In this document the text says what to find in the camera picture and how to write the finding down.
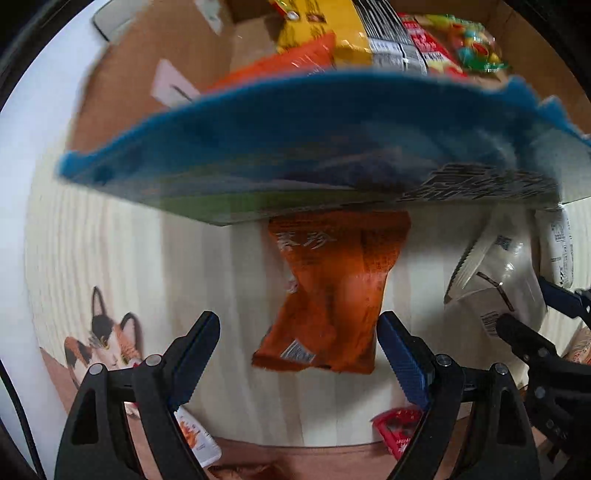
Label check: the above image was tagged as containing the yellow snack packet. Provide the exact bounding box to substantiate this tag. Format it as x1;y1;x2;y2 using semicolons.
270;0;372;70

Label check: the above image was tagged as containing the black snack packet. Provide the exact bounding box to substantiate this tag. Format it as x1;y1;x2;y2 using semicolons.
353;0;428;75

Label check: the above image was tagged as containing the colourful candy packet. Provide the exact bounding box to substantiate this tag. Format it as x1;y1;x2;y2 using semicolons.
399;13;513;81

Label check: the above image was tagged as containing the large blue snack bag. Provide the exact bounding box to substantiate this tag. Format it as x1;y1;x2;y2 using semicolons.
55;71;591;227

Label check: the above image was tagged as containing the orange snack packet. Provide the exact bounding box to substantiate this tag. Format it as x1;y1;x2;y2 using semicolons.
252;210;413;376
208;32;335;93

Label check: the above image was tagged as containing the white printed snack packet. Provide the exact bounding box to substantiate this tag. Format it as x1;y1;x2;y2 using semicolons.
534;207;575;289

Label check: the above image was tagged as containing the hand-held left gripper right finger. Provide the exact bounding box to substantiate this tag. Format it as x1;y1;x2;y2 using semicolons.
378;311;542;480

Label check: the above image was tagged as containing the white and red snack packet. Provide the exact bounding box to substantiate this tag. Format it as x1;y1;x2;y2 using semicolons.
173;405;221;467

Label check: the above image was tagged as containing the peach snack packet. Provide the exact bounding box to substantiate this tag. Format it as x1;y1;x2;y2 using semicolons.
566;323;591;365

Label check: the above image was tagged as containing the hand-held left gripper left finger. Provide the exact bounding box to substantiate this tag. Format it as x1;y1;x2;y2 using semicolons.
54;311;221;480

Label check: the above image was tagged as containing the grey padded chair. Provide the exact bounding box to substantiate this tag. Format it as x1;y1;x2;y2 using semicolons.
92;0;160;42

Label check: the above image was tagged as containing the large white snack packet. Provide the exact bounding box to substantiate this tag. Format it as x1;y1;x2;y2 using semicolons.
444;208;548;344

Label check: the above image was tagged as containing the brown cardboard box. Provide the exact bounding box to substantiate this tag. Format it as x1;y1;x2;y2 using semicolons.
69;0;591;155

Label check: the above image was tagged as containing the black cable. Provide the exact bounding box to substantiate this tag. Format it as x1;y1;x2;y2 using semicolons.
0;360;47;480

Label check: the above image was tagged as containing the small red snack packet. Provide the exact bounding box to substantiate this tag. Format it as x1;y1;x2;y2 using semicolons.
370;407;428;462

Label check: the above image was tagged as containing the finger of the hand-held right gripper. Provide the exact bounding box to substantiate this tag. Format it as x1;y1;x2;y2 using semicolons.
537;274;591;324
495;314;591;398

